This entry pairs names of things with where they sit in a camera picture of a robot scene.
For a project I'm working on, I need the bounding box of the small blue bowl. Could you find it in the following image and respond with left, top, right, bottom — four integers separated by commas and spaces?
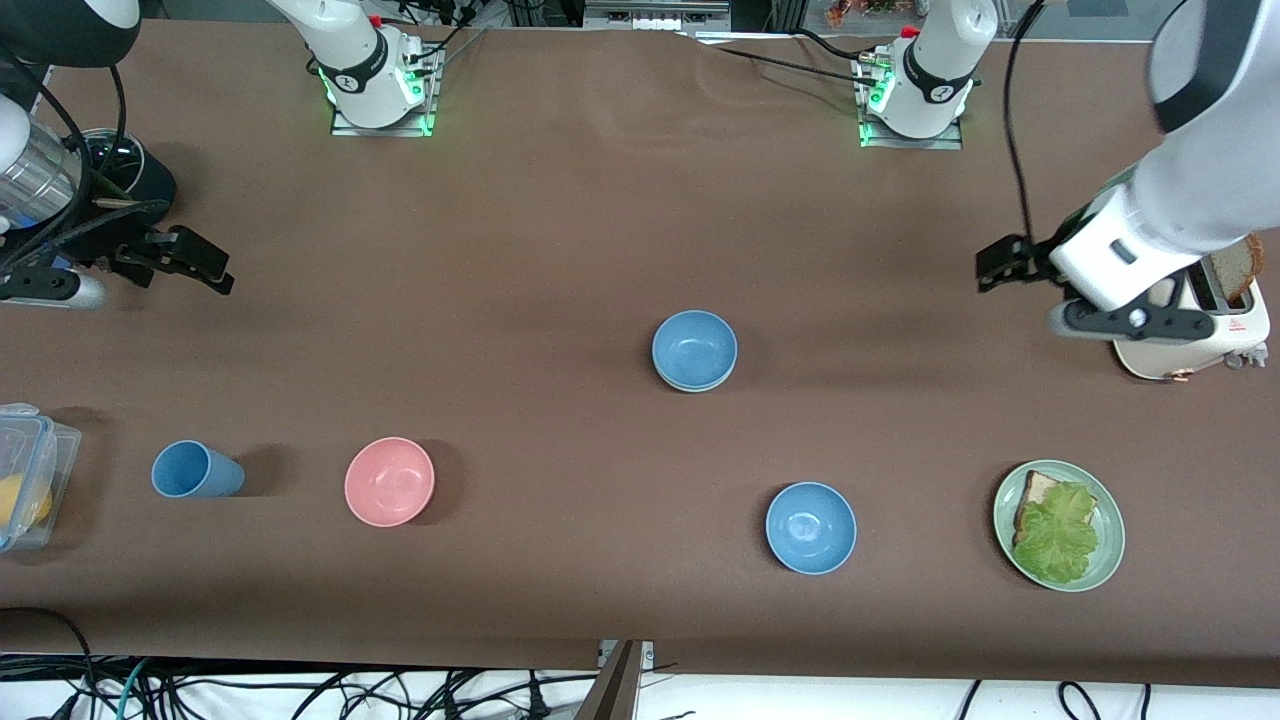
651, 309, 739, 390

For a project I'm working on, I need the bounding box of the pink bowl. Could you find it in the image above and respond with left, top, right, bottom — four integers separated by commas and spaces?
344, 437, 437, 528

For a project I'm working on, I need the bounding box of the large blue bowl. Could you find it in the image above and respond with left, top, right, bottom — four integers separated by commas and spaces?
765, 481, 858, 576

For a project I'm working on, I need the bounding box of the bread slice in toaster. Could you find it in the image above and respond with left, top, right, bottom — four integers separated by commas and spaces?
1207, 235, 1265, 302

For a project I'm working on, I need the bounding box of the white toaster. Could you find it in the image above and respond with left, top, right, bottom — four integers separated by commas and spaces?
1112, 235, 1272, 382

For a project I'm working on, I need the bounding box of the clear plastic container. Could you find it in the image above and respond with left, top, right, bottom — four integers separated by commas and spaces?
0, 403, 83, 554

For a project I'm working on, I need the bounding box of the blue cup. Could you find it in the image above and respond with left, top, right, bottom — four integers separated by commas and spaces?
151, 440, 247, 500

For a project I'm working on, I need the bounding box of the toasted bread slice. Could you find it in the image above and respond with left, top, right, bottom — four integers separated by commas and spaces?
1013, 470, 1099, 546

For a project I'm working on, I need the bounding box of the yellow fruit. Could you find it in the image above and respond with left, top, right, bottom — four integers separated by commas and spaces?
0, 474, 54, 532

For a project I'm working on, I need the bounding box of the green lettuce leaf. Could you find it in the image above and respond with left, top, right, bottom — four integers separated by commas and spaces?
1013, 482, 1100, 585

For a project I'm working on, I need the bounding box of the light green plate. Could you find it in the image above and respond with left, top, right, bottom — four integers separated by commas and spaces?
993, 459, 1126, 593

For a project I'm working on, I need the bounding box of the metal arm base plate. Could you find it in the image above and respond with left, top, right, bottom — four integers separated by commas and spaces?
855, 55, 967, 152
329, 42, 442, 138

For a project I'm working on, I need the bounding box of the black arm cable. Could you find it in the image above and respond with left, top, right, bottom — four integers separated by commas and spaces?
1002, 0, 1047, 247
35, 62, 131, 206

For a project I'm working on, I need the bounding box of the black table cable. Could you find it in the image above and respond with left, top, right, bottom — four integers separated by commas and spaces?
688, 27, 883, 85

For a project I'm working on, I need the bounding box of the teal floor cable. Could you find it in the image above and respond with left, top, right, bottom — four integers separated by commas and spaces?
112, 658, 153, 720

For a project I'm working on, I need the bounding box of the aluminium frame rail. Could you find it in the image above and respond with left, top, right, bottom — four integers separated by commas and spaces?
583, 0, 733, 33

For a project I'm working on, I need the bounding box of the metal table bracket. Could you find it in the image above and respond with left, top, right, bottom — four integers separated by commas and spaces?
574, 639, 657, 720

